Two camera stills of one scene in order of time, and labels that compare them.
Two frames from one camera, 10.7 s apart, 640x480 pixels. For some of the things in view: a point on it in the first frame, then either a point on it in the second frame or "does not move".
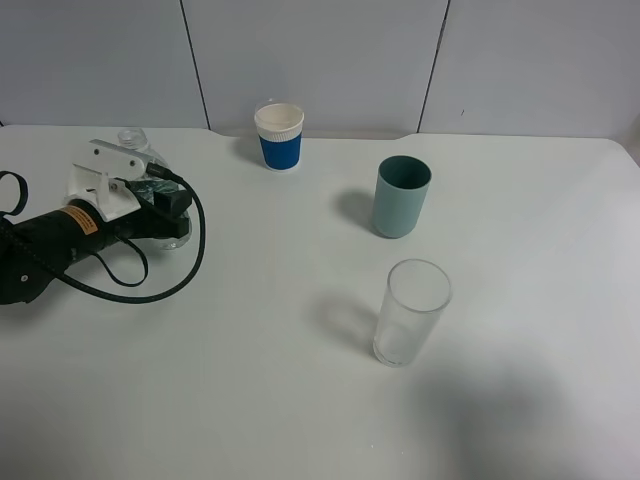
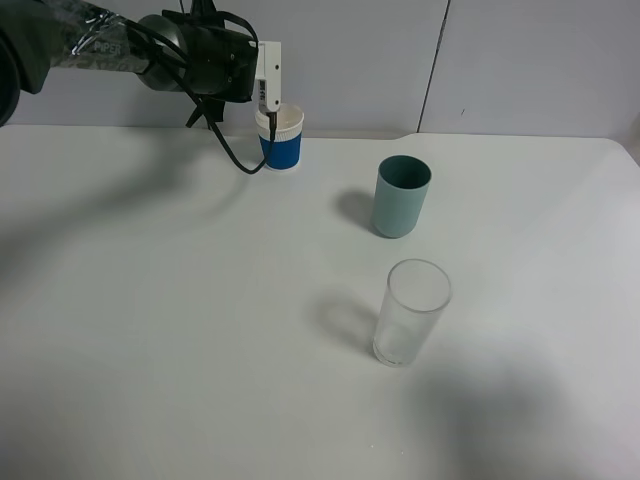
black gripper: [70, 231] -> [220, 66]
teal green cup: [400, 188] does not move
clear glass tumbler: [416, 294] does not move
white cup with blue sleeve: [280, 127] does not move
